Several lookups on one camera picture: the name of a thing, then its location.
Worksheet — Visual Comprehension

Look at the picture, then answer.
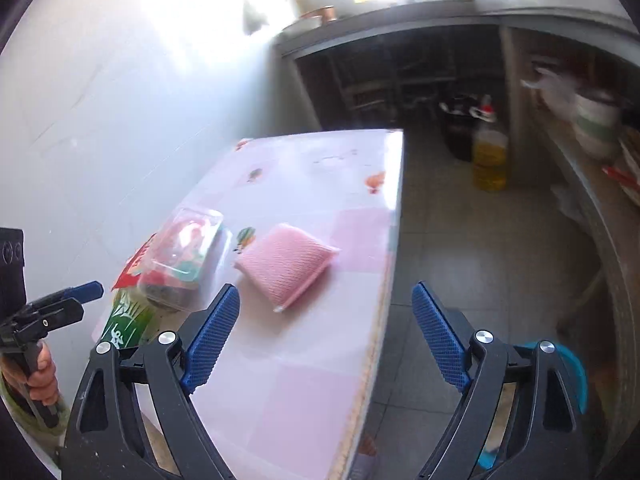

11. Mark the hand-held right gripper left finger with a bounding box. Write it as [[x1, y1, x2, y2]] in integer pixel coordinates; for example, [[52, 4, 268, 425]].
[[57, 282, 242, 480]]

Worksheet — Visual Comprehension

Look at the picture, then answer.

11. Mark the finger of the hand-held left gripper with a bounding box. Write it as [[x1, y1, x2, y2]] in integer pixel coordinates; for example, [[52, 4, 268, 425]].
[[0, 297, 85, 346], [29, 281, 105, 313]]

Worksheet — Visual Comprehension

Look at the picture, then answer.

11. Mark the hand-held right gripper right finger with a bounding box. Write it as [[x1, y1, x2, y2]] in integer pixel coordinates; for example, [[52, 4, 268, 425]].
[[411, 281, 586, 480]]

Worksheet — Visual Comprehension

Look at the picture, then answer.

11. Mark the green plastic bottle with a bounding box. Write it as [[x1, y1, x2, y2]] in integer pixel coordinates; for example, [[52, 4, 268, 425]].
[[97, 287, 161, 351]]

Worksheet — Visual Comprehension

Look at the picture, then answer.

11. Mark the red snack bag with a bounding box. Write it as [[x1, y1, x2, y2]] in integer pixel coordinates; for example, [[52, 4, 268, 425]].
[[111, 237, 166, 291]]

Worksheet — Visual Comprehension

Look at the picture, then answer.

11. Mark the clear plastic clamshell container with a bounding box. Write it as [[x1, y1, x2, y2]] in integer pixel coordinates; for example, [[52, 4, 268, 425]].
[[137, 206, 233, 311]]

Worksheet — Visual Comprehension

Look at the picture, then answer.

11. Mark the pink sponge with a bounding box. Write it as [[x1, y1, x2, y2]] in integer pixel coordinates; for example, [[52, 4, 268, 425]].
[[234, 223, 342, 313]]

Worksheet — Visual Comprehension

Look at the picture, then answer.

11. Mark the blue plastic basket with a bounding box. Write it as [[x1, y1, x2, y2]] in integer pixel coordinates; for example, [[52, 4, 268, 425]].
[[477, 342, 590, 471]]

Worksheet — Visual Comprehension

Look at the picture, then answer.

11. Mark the person's left hand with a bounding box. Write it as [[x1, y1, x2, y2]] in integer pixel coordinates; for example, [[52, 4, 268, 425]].
[[25, 342, 60, 407]]

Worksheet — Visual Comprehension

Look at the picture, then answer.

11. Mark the yellow oil bottle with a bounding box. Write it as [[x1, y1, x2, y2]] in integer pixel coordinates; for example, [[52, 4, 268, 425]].
[[472, 95, 511, 192]]

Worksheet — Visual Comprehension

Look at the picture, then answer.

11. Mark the grey shelf with patterned edge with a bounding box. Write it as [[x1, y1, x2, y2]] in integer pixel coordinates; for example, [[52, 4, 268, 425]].
[[535, 105, 640, 461]]

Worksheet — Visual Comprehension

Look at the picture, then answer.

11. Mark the dark plastic jug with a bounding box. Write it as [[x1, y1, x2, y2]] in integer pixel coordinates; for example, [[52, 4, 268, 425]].
[[440, 95, 481, 161]]

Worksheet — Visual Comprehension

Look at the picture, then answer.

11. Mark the stack of white bowls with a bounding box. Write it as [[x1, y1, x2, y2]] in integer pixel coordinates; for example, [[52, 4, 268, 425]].
[[572, 87, 621, 161]]

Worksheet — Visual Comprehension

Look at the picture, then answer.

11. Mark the grey concrete counter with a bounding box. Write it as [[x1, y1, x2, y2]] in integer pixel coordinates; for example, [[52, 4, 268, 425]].
[[275, 0, 640, 61]]

